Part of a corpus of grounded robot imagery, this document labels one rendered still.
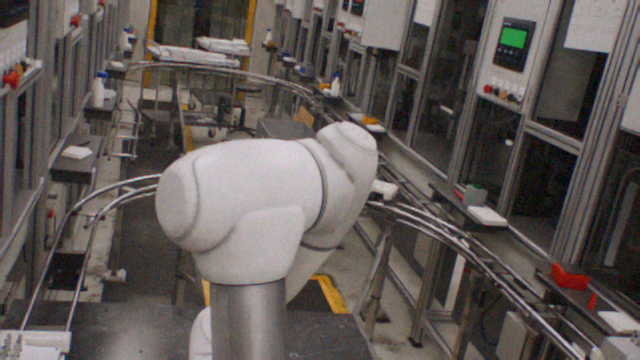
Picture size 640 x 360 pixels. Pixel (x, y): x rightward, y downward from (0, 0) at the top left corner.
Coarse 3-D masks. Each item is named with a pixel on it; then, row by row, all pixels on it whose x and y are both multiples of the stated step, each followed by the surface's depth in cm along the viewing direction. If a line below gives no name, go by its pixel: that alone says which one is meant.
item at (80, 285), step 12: (60, 252) 198; (72, 252) 199; (84, 252) 200; (48, 264) 187; (60, 264) 199; (72, 264) 200; (84, 264) 190; (60, 276) 201; (72, 276) 201; (84, 276) 202; (36, 288) 173; (48, 288) 201; (60, 288) 202; (72, 288) 202; (84, 288) 203; (72, 300) 171; (72, 312) 165; (24, 324) 156
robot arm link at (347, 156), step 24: (312, 144) 90; (336, 144) 88; (360, 144) 89; (336, 168) 88; (360, 168) 89; (336, 192) 88; (360, 192) 92; (336, 216) 91; (312, 240) 96; (336, 240) 97
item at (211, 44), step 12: (216, 48) 721; (228, 48) 747; (240, 48) 738; (192, 84) 801; (204, 84) 730; (228, 84) 817; (204, 96) 734; (216, 96) 785; (228, 96) 799; (192, 108) 810; (228, 108) 825
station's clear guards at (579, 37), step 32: (576, 0) 241; (608, 0) 224; (576, 32) 239; (608, 32) 222; (576, 64) 238; (544, 96) 255; (576, 96) 236; (480, 128) 301; (512, 128) 275; (576, 128) 234; (480, 160) 299; (576, 160) 330
